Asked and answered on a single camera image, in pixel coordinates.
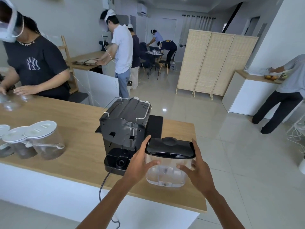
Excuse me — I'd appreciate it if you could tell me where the white cabinet with wooden top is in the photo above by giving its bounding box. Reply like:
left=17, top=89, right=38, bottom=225
left=221, top=70, right=290, bottom=117

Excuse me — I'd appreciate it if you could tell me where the clear water tank black lid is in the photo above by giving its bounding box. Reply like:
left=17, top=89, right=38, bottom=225
left=144, top=137, right=196, bottom=188

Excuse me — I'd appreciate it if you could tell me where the black coffee machine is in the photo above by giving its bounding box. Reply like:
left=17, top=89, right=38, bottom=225
left=99, top=96, right=152, bottom=176

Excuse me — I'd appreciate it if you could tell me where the wooden ladder shelf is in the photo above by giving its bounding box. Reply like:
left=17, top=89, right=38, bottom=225
left=57, top=35, right=80, bottom=94

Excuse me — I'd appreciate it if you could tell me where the white wire rack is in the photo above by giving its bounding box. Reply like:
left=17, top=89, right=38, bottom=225
left=285, top=115, right=305, bottom=154

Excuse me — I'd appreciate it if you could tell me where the black chair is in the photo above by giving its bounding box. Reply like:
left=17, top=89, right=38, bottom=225
left=157, top=60, right=170, bottom=80

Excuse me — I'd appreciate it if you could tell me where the clear jar with white lid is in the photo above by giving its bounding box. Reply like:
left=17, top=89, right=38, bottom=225
left=0, top=125, right=15, bottom=158
left=24, top=121, right=65, bottom=160
left=2, top=126, right=38, bottom=160

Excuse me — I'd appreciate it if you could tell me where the person's left hand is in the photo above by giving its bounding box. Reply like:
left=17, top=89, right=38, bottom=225
left=121, top=135, right=160, bottom=189

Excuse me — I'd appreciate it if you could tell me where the grey curtain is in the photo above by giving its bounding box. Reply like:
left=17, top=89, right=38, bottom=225
left=182, top=14, right=216, bottom=32

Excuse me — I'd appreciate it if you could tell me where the white headset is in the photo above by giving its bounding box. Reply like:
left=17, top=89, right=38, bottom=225
left=0, top=0, right=25, bottom=43

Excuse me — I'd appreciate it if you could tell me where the person's right hand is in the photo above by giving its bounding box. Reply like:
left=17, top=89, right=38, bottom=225
left=176, top=139, right=217, bottom=196

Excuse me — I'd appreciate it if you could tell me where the person's right forearm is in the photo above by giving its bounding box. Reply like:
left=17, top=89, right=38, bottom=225
left=204, top=188, right=246, bottom=229

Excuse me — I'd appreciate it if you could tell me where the white air conditioner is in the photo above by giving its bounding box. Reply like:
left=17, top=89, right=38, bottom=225
left=137, top=3, right=149, bottom=15

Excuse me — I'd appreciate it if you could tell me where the black power cable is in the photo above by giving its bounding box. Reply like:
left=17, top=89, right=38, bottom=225
left=99, top=171, right=121, bottom=229

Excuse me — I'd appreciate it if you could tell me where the woven folding screen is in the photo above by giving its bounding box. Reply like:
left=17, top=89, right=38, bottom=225
left=176, top=29, right=259, bottom=101

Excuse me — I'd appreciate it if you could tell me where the black round table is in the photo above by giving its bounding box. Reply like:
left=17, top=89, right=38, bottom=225
left=145, top=51, right=165, bottom=76

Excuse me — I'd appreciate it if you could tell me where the white counter cabinet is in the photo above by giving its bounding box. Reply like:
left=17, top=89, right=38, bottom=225
left=69, top=51, right=119, bottom=108

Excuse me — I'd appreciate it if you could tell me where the person's left forearm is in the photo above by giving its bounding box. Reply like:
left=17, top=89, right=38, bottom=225
left=76, top=180, right=134, bottom=229

